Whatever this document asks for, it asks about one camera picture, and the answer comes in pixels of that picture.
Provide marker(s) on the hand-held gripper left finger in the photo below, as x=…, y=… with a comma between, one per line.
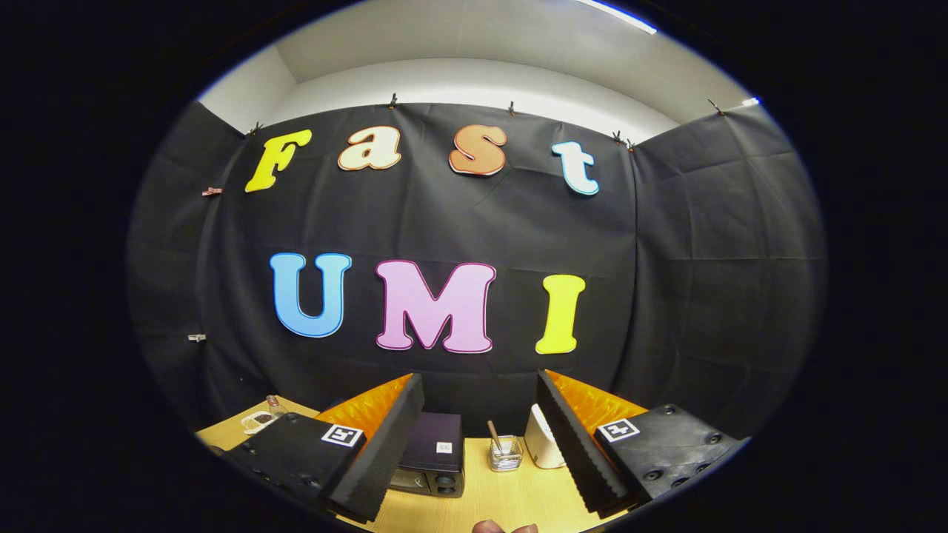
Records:
x=385, y=459

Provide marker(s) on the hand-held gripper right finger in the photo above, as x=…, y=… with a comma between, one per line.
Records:
x=574, y=451

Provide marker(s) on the black toaster oven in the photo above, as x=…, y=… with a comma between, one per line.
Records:
x=437, y=437

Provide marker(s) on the white bread toaster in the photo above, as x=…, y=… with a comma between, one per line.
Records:
x=541, y=444

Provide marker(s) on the wooden stick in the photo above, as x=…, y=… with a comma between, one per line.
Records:
x=493, y=433

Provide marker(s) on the clear plastic water bottle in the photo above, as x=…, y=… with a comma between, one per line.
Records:
x=276, y=407

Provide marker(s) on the white divided snack dish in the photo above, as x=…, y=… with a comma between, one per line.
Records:
x=258, y=422

